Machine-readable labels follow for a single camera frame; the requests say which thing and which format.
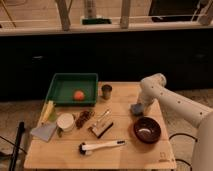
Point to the grey folded cloth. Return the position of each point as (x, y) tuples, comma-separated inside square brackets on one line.
[(44, 131)]

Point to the black pole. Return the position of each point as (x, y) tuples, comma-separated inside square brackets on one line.
[(16, 148)]

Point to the white round container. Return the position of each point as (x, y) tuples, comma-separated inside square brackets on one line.
[(66, 122)]

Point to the small metal cup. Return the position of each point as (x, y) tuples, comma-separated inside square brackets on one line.
[(106, 91)]

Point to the dark red bowl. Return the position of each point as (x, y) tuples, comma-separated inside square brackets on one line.
[(147, 130)]

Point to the green base white stand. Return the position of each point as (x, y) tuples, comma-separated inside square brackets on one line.
[(90, 14)]

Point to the brown pine cone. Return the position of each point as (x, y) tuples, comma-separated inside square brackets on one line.
[(84, 117)]

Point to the orange ball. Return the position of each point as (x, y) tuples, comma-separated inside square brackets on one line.
[(78, 95)]

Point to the blue-grey sponge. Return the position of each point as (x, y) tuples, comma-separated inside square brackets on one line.
[(136, 109)]

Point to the wooden post left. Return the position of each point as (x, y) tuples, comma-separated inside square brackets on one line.
[(63, 13)]

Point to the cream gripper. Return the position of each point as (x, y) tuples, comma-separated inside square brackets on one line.
[(146, 109)]

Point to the wooden block brush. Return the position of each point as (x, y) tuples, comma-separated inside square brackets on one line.
[(101, 128)]

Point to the white dish brush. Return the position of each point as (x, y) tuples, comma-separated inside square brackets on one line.
[(86, 149)]

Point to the wooden post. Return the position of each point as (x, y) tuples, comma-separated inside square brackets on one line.
[(63, 13), (125, 13)]

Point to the green plastic tray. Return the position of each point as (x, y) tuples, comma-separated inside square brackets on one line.
[(64, 85)]

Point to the wooden post right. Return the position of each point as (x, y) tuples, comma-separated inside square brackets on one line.
[(125, 13)]

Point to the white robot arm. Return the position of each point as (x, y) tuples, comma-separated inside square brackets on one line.
[(197, 114)]

